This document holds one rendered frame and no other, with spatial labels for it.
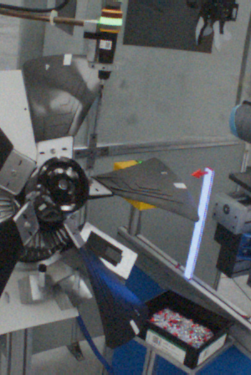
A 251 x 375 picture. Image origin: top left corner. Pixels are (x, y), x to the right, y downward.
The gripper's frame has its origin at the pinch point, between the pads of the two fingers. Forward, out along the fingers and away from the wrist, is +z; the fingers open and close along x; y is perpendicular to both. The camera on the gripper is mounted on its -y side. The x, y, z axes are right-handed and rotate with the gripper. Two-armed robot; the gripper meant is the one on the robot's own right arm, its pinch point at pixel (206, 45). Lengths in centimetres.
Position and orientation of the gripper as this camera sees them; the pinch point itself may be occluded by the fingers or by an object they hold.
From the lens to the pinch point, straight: 162.2
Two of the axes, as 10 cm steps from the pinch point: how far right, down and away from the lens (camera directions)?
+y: 8.3, -1.1, 5.5
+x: -5.5, -3.8, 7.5
